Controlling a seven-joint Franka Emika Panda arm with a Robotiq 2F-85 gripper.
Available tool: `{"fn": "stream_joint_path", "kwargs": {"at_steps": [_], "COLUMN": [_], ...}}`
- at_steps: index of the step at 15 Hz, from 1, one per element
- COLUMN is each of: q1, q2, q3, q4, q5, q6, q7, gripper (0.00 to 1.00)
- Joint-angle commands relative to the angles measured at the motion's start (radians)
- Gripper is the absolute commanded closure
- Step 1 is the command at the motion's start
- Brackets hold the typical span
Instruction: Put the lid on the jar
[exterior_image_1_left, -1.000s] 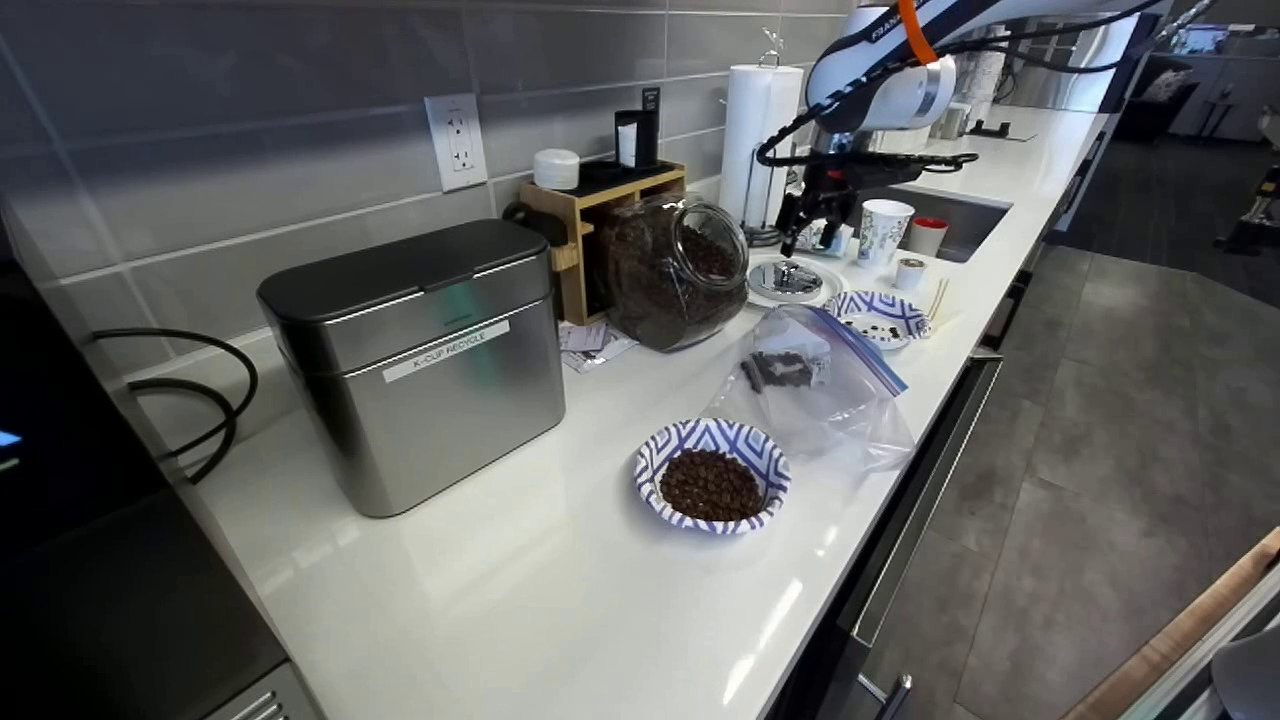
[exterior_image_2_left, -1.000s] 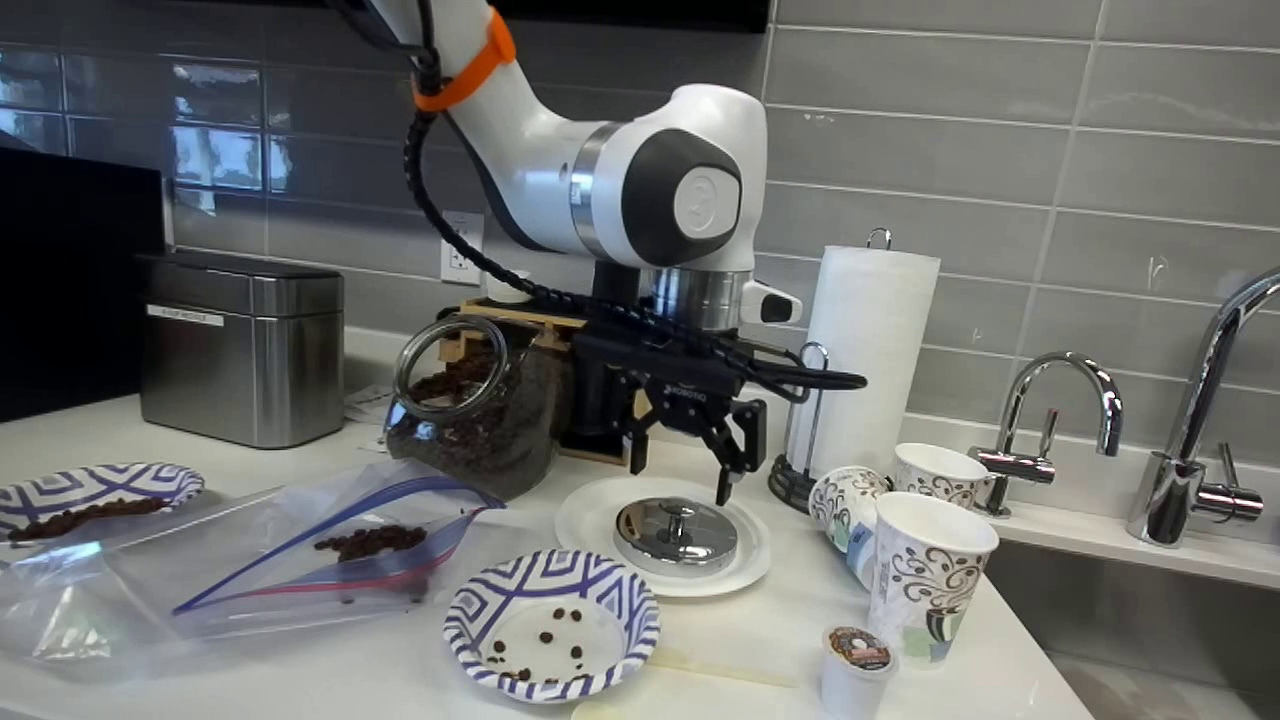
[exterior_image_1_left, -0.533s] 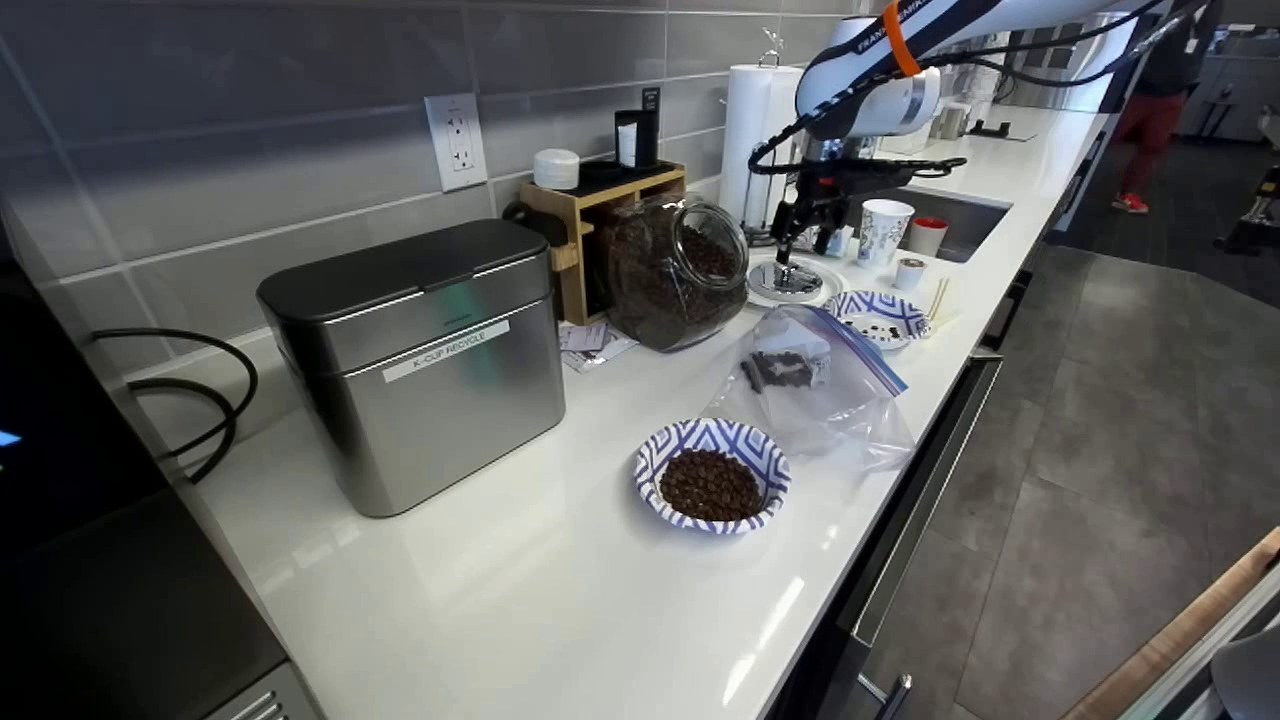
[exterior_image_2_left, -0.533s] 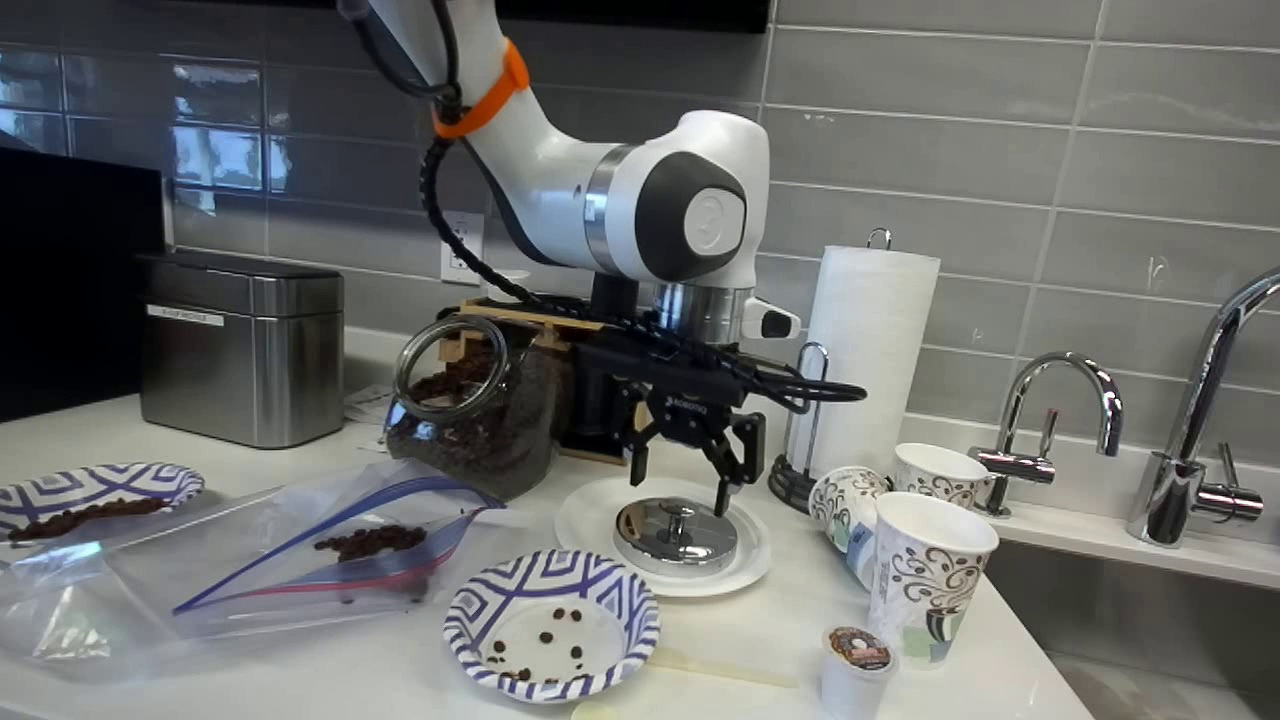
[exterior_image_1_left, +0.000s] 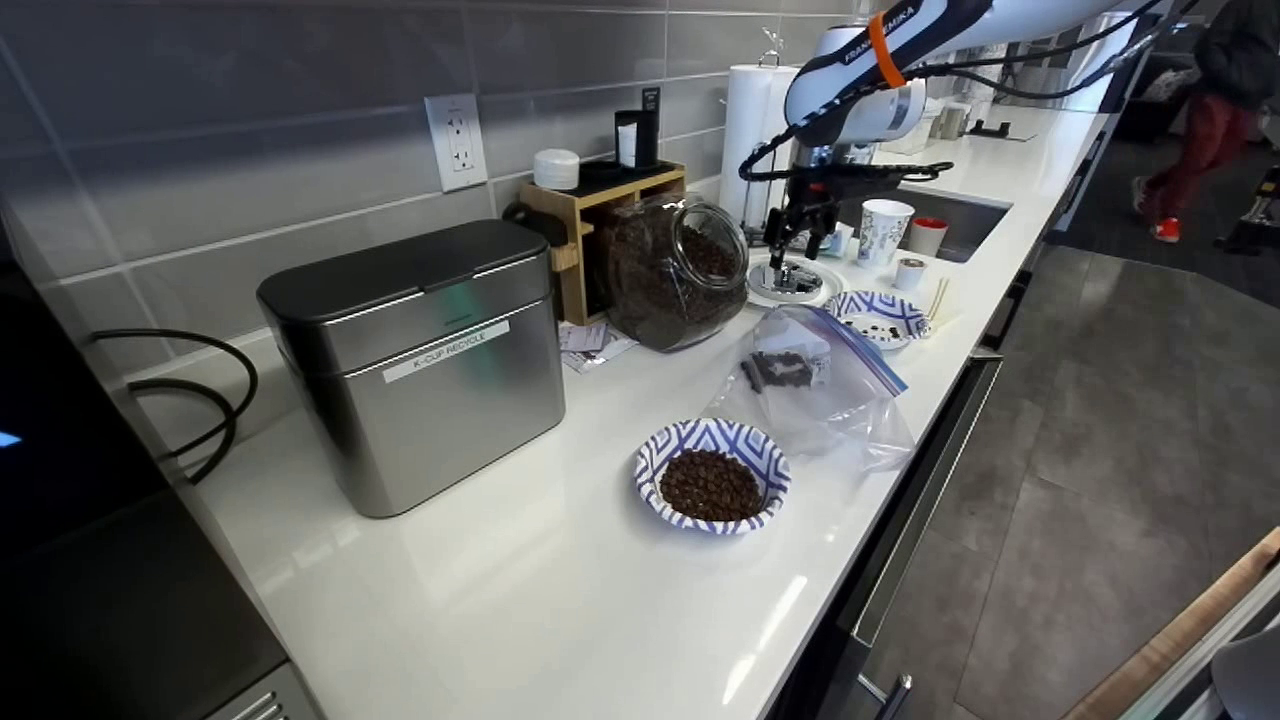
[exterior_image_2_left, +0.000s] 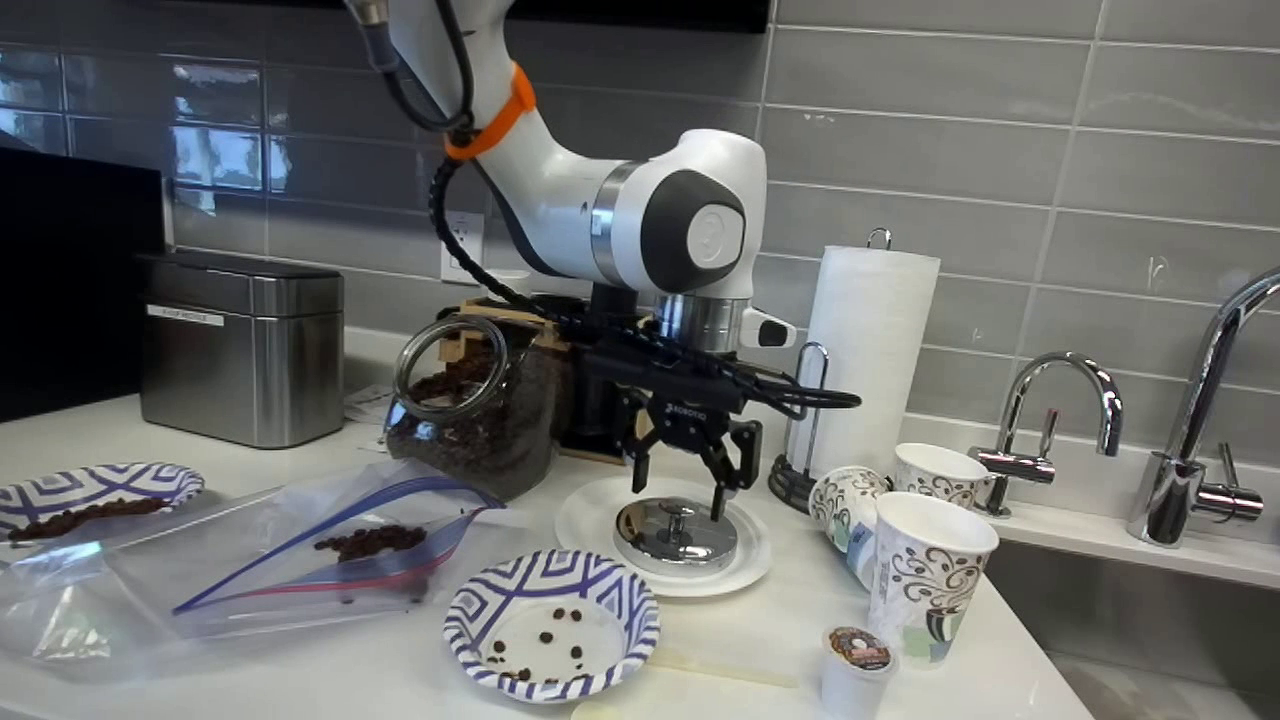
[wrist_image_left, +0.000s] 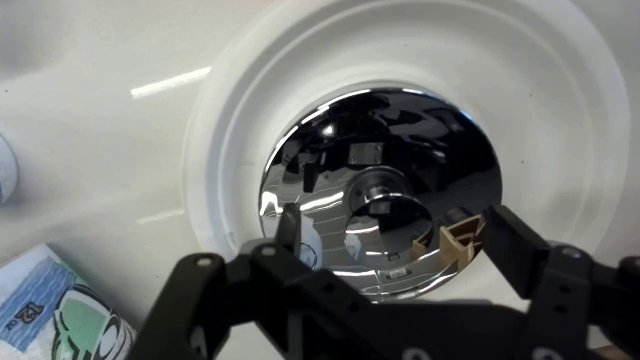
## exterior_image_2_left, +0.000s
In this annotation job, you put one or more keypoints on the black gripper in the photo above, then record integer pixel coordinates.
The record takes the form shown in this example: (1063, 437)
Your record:
(686, 401)

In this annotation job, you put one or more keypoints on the round metal jar lid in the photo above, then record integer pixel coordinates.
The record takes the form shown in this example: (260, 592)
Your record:
(674, 535)

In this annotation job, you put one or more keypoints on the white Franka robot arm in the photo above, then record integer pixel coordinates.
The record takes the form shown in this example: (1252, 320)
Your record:
(587, 202)

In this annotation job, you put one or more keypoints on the glass jar of coffee beans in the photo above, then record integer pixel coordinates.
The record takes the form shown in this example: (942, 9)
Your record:
(485, 427)

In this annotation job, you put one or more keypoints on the black paper towel holder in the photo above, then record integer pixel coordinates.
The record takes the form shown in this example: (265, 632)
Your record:
(790, 483)

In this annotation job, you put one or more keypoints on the white round plate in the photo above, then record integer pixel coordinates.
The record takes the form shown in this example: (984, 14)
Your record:
(587, 525)

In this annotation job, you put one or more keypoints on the wooden countertop rack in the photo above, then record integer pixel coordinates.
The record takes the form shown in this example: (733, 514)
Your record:
(587, 401)

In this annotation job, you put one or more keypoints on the tipped patterned paper cup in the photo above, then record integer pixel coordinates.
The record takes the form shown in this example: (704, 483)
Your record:
(840, 501)

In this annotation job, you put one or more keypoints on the white paper towel roll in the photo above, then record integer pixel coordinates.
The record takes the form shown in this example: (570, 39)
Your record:
(866, 347)

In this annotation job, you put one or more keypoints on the blue patterned bowl few beans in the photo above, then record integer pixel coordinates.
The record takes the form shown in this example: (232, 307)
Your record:
(546, 640)

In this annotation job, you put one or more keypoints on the short patterned paper cup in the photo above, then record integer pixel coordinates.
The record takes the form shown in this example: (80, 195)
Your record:
(942, 470)

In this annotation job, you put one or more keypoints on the small coffee pod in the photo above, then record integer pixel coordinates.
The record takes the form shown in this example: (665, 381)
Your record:
(859, 664)

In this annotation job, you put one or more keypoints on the tall patterned paper cup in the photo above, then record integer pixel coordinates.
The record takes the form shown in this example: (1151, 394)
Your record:
(926, 574)

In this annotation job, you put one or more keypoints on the small chrome faucet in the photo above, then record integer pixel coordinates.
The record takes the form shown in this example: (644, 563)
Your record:
(1023, 462)

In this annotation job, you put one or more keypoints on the clear zip plastic bag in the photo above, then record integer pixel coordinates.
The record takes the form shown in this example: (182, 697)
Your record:
(241, 563)

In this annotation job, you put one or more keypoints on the dark upper cabinet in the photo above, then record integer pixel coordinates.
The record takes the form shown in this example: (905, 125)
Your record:
(642, 9)

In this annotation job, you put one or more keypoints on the stainless steel box container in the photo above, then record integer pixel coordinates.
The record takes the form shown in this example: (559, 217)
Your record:
(241, 354)

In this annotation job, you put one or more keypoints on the large chrome faucet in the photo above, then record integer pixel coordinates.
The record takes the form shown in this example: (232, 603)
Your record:
(1174, 495)

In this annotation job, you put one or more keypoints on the steel sink basin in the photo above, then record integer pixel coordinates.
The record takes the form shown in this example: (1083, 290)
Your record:
(1144, 640)

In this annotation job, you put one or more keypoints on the blue patterned bowl many beans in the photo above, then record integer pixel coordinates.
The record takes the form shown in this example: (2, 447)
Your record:
(93, 501)

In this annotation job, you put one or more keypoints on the black appliance with screen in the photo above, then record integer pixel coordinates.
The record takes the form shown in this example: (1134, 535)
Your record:
(73, 282)

